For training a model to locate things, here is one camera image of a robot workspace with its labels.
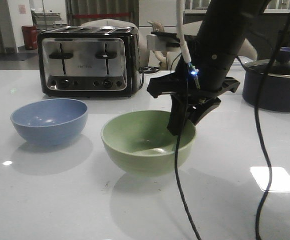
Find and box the beige armchair behind toaster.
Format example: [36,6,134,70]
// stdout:
[81,18,149,68]

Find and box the beige plastic chair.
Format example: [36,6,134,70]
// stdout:
[147,21,168,71]

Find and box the white cable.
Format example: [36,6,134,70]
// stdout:
[176,0,192,65]

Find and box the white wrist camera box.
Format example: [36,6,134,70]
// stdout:
[146,31,180,52]

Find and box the black toaster power cord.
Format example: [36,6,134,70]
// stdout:
[138,66,160,91]

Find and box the black hanging cable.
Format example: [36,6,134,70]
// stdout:
[253,0,290,240]

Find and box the white cabinet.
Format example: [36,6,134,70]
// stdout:
[138,0,176,32]

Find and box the dark blue cooking pot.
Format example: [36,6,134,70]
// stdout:
[242,70,290,113]

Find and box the glass pot lid blue knob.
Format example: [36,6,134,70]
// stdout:
[243,47,290,78]

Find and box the thin black cable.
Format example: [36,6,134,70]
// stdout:
[171,53,202,240]

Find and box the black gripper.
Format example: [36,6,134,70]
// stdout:
[147,73,240,136]

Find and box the beige armchair right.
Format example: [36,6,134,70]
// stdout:
[166,20,258,72]

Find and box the red trash bin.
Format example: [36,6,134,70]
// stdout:
[22,25,38,50]

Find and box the green bowl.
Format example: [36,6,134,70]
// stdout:
[101,110,196,177]

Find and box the black and chrome toaster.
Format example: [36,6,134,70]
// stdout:
[37,26,144,98]

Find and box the blue bowl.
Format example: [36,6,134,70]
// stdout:
[10,98,88,146]

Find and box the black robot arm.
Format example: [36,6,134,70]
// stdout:
[147,0,269,136]

